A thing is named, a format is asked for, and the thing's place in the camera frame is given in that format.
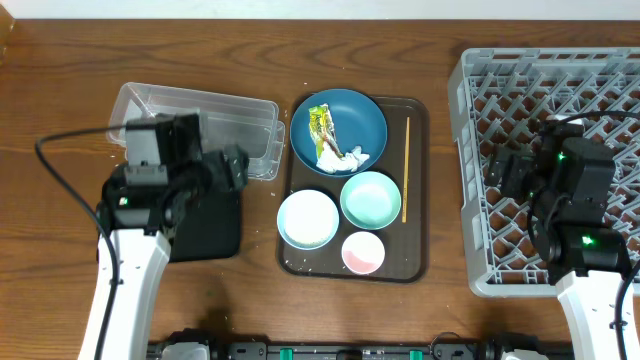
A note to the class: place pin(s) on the black plastic tray bin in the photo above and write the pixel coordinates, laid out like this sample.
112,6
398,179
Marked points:
199,223

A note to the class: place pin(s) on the green yellow snack wrapper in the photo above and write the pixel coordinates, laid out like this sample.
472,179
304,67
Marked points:
322,130

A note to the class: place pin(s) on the brown plastic serving tray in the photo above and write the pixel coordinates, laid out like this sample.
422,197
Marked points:
406,245

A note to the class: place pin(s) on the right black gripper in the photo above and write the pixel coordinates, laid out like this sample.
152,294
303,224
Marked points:
520,162

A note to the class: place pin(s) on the clear plastic bin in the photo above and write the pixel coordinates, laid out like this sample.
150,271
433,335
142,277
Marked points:
225,119

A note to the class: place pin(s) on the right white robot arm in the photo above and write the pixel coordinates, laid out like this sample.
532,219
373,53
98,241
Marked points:
566,184

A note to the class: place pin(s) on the dark blue plate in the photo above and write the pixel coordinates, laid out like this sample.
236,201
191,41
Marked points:
357,119

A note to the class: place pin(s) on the small pink white cup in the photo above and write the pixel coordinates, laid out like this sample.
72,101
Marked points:
363,252

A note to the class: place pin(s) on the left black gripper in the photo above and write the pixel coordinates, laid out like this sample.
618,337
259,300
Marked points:
236,174

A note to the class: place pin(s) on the mint green bowl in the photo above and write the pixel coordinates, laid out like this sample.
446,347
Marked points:
370,200

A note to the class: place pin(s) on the wooden chopstick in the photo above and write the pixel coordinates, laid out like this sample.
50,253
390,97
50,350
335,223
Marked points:
406,171

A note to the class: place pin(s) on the grey plastic dishwasher rack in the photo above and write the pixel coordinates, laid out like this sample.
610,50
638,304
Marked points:
495,97

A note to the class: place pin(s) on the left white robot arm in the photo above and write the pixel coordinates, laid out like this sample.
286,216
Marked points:
131,265

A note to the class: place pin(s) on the light blue white bowl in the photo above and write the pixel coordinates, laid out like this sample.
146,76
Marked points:
307,219

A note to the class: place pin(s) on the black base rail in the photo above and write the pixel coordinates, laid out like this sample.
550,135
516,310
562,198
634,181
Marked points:
196,344

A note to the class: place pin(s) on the white tissue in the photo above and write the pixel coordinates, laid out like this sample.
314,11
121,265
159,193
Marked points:
331,163

